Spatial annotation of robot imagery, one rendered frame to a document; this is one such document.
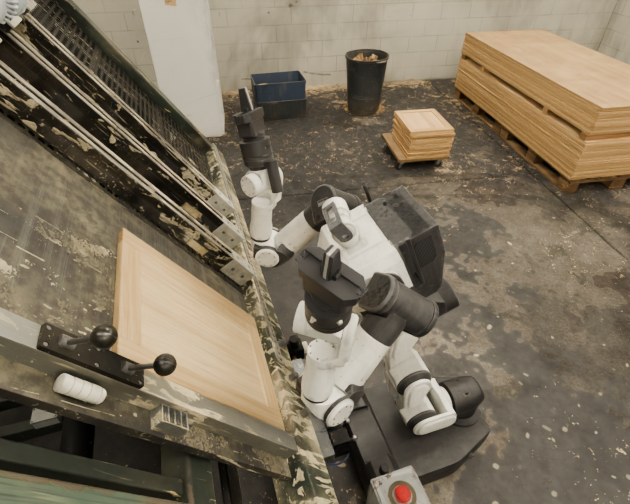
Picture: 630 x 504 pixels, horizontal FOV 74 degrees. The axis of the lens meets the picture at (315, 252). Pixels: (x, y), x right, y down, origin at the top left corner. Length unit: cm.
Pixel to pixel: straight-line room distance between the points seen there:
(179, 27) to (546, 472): 440
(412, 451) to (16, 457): 162
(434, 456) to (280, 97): 417
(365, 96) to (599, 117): 245
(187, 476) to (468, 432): 148
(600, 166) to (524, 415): 257
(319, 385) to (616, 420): 205
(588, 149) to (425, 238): 326
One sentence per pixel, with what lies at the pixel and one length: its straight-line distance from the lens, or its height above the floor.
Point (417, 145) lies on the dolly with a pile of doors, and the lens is 416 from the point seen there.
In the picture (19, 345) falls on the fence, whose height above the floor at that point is 153.
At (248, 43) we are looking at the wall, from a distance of 610.
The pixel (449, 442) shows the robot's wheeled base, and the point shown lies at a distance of 215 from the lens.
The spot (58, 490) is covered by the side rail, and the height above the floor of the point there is 147.
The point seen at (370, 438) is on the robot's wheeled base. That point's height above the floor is 19.
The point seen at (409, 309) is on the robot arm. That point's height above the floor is 133.
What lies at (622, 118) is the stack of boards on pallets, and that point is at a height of 69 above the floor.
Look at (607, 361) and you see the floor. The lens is 301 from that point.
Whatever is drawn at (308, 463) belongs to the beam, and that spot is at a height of 89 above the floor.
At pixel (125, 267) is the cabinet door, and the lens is 111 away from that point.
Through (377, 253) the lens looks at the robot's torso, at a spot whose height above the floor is 136.
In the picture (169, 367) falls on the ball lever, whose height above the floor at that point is 144.
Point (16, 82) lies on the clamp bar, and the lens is 130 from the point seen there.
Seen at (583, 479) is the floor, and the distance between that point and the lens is 251.
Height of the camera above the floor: 204
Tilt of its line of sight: 40 degrees down
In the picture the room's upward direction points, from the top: straight up
